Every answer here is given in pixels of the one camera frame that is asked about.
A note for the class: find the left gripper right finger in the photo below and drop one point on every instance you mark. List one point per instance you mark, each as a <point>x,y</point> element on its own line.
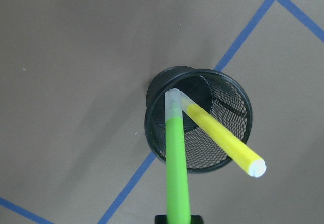
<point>197,219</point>

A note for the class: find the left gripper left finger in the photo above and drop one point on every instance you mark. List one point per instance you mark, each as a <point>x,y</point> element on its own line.
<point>160,219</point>

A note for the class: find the green highlighter pen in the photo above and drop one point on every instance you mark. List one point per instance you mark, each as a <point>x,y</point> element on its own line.
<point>177,191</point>

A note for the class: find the yellow highlighter pen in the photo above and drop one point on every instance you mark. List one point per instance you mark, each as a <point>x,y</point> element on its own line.
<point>249,161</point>

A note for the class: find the brown paper table cover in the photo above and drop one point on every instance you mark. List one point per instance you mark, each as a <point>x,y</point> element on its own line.
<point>74,77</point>

